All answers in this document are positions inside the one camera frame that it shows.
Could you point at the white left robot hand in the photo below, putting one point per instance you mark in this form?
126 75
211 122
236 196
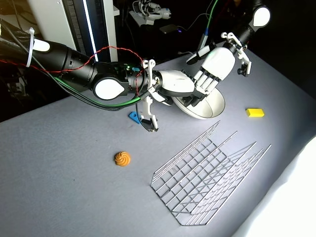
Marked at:
219 61

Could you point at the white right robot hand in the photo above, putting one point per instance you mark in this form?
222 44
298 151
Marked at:
176 80

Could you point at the white round plate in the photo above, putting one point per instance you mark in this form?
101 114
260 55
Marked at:
191 114
214 103

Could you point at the dark grey box device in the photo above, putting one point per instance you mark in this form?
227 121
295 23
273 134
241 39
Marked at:
169 28

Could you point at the blue block with two holes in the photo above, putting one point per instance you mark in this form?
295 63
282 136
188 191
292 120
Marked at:
134 117

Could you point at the yellow block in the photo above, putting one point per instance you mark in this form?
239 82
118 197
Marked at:
255 112

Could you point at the spare white robot part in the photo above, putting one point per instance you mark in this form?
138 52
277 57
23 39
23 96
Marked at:
155 8

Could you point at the orange swirl cookie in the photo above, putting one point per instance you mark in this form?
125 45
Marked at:
122 158

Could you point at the white robot torso column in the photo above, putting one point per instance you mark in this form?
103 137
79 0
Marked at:
54 22

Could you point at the white zip tie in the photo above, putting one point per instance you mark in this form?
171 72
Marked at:
30 49

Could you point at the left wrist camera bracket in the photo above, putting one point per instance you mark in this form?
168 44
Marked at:
244 58

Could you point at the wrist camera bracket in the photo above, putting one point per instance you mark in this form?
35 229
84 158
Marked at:
244 58
148 111

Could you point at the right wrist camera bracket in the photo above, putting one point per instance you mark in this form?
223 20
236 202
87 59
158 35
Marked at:
148 111

